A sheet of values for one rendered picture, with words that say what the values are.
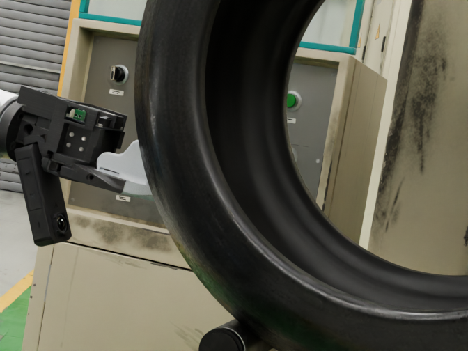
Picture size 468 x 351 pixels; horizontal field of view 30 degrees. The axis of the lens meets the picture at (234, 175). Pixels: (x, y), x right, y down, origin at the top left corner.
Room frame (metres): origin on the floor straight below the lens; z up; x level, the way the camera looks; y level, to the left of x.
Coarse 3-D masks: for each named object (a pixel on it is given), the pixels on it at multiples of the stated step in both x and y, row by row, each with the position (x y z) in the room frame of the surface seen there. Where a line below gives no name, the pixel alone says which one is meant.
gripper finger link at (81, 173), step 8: (64, 168) 0.93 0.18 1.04; (72, 168) 0.93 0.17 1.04; (80, 168) 0.92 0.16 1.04; (88, 168) 0.93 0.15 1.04; (72, 176) 0.92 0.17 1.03; (80, 176) 0.92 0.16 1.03; (88, 176) 0.92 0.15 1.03; (96, 176) 0.91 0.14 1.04; (104, 176) 0.92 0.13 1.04; (112, 176) 0.92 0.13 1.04; (88, 184) 0.92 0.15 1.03; (96, 184) 0.92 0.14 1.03; (104, 184) 0.92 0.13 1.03; (112, 184) 0.92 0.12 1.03; (120, 184) 0.92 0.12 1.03; (120, 192) 0.92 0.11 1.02
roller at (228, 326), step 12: (228, 324) 0.83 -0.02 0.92; (240, 324) 0.84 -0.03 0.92; (204, 336) 0.82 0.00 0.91; (216, 336) 0.81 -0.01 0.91; (228, 336) 0.80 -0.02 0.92; (240, 336) 0.81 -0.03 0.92; (252, 336) 0.84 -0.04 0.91; (204, 348) 0.81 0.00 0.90; (216, 348) 0.81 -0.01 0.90; (228, 348) 0.80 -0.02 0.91; (240, 348) 0.80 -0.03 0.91; (252, 348) 0.83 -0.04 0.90; (264, 348) 0.87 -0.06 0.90
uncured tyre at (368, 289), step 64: (192, 0) 0.80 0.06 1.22; (256, 0) 1.06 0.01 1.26; (320, 0) 1.07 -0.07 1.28; (192, 64) 0.80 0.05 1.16; (256, 64) 1.07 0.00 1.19; (192, 128) 0.80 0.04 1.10; (256, 128) 1.07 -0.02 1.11; (192, 192) 0.80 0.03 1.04; (256, 192) 1.05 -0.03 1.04; (192, 256) 0.82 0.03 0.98; (256, 256) 0.77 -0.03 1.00; (320, 256) 1.03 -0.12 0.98; (256, 320) 0.79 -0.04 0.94; (320, 320) 0.75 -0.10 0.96; (384, 320) 0.73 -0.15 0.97; (448, 320) 0.71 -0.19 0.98
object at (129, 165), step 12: (132, 144) 0.93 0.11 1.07; (108, 156) 0.93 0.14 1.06; (120, 156) 0.93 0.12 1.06; (132, 156) 0.93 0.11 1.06; (108, 168) 0.93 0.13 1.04; (120, 168) 0.93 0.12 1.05; (132, 168) 0.93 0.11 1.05; (132, 180) 0.92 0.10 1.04; (144, 180) 0.92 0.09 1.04; (132, 192) 0.92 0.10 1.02; (144, 192) 0.92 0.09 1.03
